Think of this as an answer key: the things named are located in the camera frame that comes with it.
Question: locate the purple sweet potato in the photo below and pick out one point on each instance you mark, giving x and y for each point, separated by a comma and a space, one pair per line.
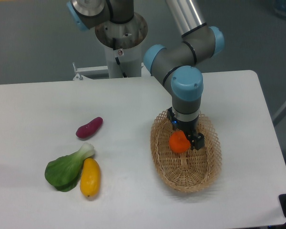
90, 128

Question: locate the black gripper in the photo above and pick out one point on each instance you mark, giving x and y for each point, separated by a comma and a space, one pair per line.
187, 123

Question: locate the yellow mango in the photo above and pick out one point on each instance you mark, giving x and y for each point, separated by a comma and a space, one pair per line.
91, 178

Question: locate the orange fruit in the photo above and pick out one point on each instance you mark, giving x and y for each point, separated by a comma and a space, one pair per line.
178, 142

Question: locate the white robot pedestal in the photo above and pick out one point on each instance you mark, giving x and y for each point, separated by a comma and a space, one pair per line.
122, 45

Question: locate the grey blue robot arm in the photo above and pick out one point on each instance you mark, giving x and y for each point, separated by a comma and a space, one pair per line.
174, 69

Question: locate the green bok choy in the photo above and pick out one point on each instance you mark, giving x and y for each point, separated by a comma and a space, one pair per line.
64, 172

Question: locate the woven wicker basket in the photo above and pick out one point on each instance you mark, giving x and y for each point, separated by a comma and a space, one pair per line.
193, 170

